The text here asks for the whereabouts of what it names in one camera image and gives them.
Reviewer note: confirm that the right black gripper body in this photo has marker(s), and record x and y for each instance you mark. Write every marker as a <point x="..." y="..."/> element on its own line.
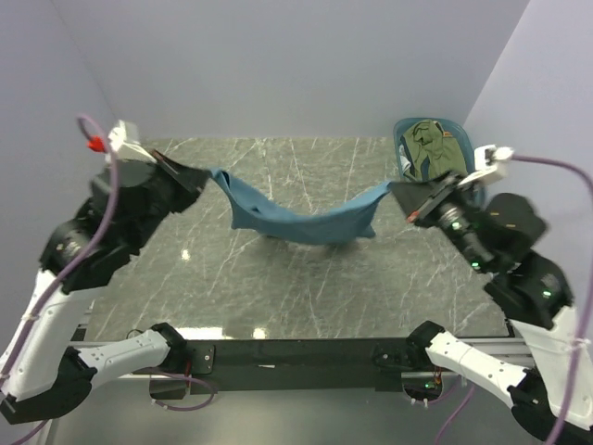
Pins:
<point x="452" y="213"/>

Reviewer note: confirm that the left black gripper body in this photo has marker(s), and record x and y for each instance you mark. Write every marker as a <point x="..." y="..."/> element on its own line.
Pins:
<point x="170" y="197"/>

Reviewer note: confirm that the blue tank top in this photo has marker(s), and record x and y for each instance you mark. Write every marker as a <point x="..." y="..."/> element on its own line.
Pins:
<point x="251" y="210"/>

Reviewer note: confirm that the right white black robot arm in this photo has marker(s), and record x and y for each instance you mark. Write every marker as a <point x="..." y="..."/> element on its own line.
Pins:
<point x="552" y="400"/>

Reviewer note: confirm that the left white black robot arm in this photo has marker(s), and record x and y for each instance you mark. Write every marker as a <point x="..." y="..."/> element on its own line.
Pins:
<point x="42" y="376"/>

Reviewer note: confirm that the olive green tank top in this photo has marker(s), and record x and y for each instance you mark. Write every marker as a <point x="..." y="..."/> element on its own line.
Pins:
<point x="427" y="150"/>

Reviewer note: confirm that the teal plastic laundry basket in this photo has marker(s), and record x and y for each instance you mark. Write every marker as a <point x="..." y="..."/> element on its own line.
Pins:
<point x="457" y="131"/>

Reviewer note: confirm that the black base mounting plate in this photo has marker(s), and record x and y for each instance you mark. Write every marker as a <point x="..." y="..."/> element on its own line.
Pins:
<point x="295" y="364"/>

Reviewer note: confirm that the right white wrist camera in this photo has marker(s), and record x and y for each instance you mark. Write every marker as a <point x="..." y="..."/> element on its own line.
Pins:
<point x="491" y="164"/>

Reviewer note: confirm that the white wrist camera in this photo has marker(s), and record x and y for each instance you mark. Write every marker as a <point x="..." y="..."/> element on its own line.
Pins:
<point x="124" y="141"/>
<point x="491" y="164"/>

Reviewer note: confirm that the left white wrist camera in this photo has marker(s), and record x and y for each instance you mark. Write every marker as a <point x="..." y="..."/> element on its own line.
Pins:
<point x="124" y="141"/>

